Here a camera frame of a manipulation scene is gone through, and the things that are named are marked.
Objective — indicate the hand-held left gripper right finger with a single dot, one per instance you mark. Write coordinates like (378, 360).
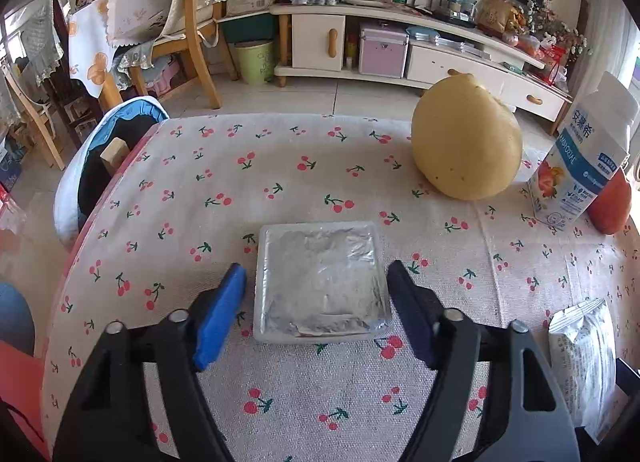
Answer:
(412, 317)

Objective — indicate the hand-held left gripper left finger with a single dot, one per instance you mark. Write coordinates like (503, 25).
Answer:
(217, 322)

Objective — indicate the silver foil tray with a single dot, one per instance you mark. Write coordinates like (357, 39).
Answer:
(320, 277)

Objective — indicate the pink plastic bin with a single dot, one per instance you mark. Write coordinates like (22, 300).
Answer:
(22, 392)

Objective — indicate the cherry print tablecloth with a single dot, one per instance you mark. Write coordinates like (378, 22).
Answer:
(250, 192)

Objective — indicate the white printed packet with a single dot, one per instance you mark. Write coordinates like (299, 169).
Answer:
(585, 367)

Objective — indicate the large yellow pomelo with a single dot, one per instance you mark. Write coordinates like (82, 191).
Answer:
(465, 142)

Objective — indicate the blue white padded chair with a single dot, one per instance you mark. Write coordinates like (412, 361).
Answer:
(75, 182)

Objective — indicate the blue round lid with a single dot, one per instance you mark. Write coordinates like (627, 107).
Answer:
(15, 314)

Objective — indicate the red apple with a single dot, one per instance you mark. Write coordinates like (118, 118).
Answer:
(612, 207)

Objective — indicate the white milk carton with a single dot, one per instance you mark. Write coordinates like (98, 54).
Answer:
(585, 162)

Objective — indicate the green waste bin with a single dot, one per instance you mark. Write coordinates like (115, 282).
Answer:
(255, 62)

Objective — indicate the pink storage case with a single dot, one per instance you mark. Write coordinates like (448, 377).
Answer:
(382, 52)

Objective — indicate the slim wooden chair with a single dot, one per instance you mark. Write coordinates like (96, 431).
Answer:
(35, 117)

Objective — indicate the stack of flat books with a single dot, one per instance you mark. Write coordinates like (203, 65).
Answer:
(450, 42)

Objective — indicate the red snack bag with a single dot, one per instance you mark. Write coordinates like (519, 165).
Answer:
(552, 64)

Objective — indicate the white tv cabinet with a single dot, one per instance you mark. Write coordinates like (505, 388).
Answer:
(315, 42)

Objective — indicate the orange print cloth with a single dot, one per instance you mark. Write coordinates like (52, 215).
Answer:
(92, 52)

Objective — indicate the black tray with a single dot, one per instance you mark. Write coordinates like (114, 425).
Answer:
(445, 17)

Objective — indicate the brown paper bag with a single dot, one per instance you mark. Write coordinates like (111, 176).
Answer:
(492, 12)

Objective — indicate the dried flower bouquet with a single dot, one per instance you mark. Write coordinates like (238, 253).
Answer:
(555, 24)

